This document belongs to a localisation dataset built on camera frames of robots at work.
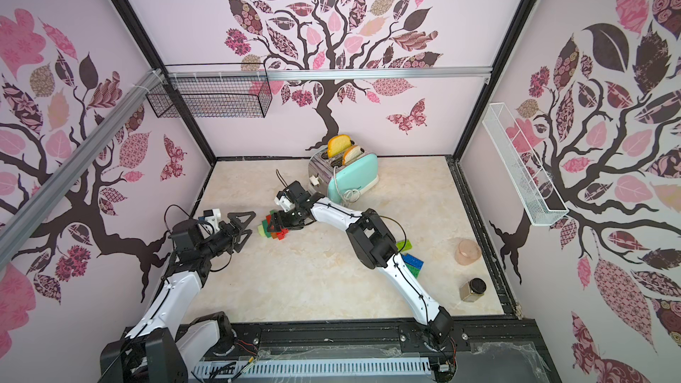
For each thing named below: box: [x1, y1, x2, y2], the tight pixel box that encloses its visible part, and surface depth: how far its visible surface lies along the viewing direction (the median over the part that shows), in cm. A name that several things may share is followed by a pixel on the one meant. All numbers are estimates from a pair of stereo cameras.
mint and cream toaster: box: [308, 147, 379, 204], surface depth 96 cm
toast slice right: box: [342, 144, 364, 165], surface depth 96 cm
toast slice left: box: [327, 133, 353, 159], surface depth 100 cm
